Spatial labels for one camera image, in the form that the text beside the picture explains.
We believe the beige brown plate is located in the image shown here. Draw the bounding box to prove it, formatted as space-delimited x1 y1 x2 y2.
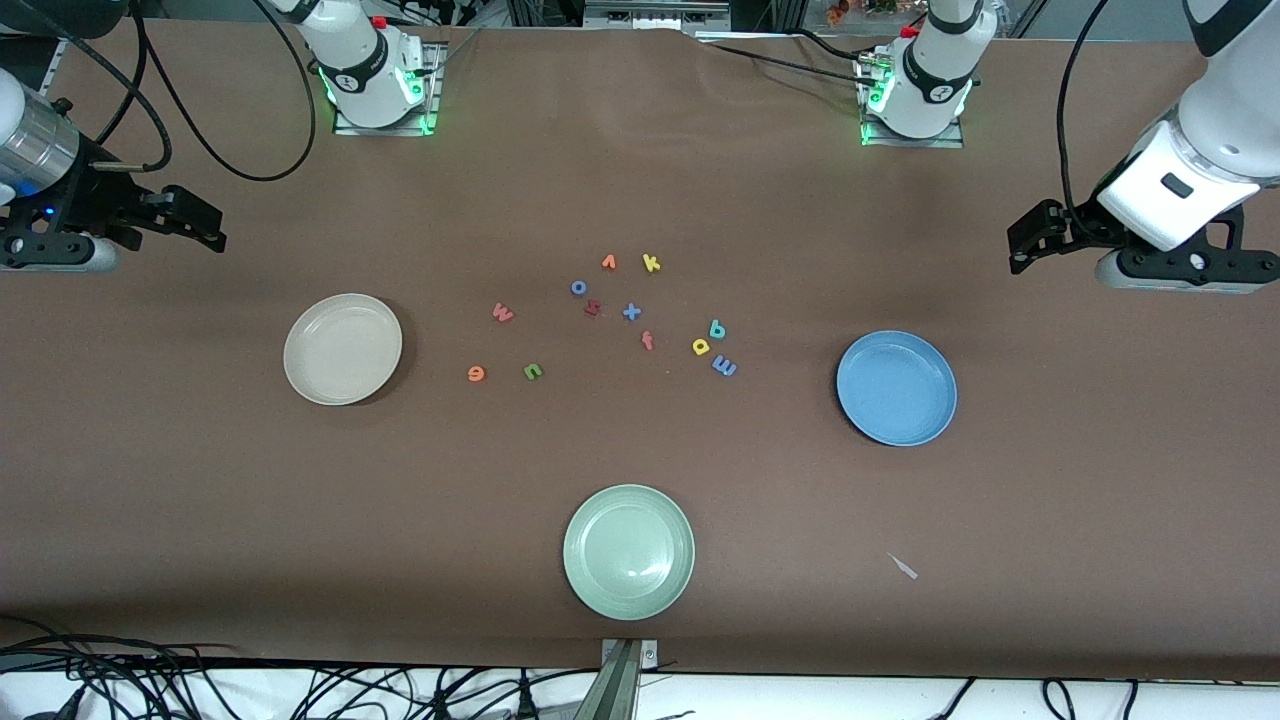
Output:
283 293 404 406

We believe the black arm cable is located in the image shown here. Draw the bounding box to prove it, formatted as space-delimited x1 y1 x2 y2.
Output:
1057 0 1113 218
20 0 318 183

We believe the blue plate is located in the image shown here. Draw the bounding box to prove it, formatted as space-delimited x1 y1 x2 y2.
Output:
836 330 958 447

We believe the aluminium mount post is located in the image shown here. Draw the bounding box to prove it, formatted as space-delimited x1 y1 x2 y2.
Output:
570 640 641 720

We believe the brown table cover sheet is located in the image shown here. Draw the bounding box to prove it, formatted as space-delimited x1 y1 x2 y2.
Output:
0 18 1280 681

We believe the grey metal frame block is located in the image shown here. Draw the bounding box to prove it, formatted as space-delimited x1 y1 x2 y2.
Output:
583 0 733 31

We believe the metal bracket plate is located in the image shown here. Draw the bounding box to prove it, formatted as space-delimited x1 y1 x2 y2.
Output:
600 638 660 669

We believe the black base cable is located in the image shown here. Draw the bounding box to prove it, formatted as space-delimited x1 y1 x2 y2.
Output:
790 28 867 63
712 42 873 87

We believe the pale green plate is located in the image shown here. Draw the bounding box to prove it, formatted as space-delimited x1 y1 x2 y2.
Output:
562 484 696 621

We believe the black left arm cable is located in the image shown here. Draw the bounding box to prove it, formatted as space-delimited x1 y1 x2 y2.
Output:
1057 0 1113 218

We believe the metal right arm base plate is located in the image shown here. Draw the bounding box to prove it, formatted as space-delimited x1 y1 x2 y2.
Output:
333 45 442 136

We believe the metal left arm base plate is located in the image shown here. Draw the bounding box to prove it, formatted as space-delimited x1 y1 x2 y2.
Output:
862 55 966 149

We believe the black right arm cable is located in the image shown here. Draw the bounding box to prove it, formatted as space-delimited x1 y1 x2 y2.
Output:
20 0 318 183

